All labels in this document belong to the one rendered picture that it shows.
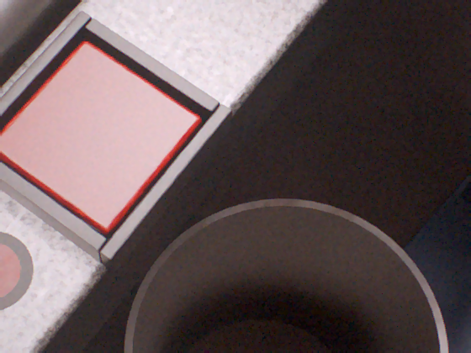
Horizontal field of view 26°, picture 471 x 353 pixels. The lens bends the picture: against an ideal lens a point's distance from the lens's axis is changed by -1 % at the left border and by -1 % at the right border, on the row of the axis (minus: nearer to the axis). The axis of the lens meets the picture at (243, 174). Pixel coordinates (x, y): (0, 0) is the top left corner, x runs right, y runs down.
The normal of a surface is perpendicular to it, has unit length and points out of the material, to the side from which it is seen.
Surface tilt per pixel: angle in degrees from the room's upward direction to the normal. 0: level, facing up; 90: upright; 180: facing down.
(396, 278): 87
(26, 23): 58
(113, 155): 0
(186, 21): 0
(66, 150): 0
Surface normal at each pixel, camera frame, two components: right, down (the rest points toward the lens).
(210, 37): 0.05, -0.38
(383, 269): -0.70, 0.62
